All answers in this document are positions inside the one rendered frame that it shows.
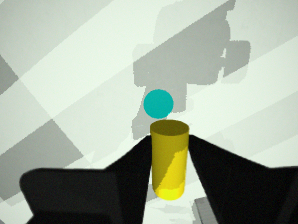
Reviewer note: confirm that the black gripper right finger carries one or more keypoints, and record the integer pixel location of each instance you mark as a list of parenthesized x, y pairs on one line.
[(242, 191)]

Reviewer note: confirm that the yellow tall cylinder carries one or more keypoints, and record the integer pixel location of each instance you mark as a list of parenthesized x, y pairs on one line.
[(170, 140)]

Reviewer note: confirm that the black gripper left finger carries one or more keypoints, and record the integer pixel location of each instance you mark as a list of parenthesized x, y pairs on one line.
[(119, 190)]

